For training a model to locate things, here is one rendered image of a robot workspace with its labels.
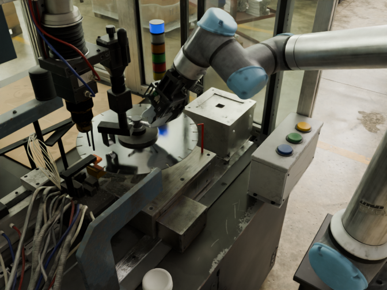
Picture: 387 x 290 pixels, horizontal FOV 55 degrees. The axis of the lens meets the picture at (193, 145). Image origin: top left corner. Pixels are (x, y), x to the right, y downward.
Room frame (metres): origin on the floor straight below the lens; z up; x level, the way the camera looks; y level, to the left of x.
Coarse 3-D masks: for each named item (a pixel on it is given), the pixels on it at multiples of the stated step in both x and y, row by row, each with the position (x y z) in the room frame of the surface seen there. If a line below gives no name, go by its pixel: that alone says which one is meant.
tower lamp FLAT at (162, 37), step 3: (150, 33) 1.12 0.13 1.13; (162, 33) 1.12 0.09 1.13; (150, 36) 1.13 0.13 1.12; (153, 36) 1.11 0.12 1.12; (156, 36) 1.11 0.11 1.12; (159, 36) 1.11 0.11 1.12; (162, 36) 1.12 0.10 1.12; (153, 39) 1.12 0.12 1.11; (156, 39) 1.11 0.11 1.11; (159, 39) 1.11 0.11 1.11; (162, 39) 1.12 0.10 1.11; (153, 42) 1.12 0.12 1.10; (156, 42) 1.11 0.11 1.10; (159, 42) 1.11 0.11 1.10; (162, 42) 1.12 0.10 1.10
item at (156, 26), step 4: (152, 20) 1.15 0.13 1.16; (156, 20) 1.15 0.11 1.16; (160, 20) 1.15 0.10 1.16; (152, 24) 1.11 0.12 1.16; (156, 24) 1.11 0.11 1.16; (160, 24) 1.12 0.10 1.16; (152, 28) 1.12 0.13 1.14; (156, 28) 1.11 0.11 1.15; (160, 28) 1.12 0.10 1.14; (152, 32) 1.12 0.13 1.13; (156, 32) 1.11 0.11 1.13; (160, 32) 1.12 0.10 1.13
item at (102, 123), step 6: (120, 114) 0.75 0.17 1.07; (126, 114) 0.76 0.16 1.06; (120, 120) 0.75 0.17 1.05; (126, 120) 0.75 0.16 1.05; (102, 126) 0.76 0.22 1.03; (108, 126) 0.76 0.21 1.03; (114, 126) 0.76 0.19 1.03; (120, 126) 0.75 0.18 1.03; (126, 126) 0.75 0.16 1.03; (132, 126) 0.76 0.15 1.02; (102, 132) 0.76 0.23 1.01; (108, 132) 0.75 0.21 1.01; (114, 132) 0.75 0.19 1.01; (120, 132) 0.75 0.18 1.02; (126, 132) 0.74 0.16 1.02; (114, 138) 0.77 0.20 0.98; (108, 144) 0.75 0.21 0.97
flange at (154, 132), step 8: (144, 128) 0.82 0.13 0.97; (152, 128) 0.85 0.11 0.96; (120, 136) 0.81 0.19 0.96; (128, 136) 0.81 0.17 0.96; (136, 136) 0.81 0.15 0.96; (144, 136) 0.81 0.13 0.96; (152, 136) 0.81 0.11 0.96; (128, 144) 0.78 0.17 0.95; (136, 144) 0.78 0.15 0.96; (144, 144) 0.78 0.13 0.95
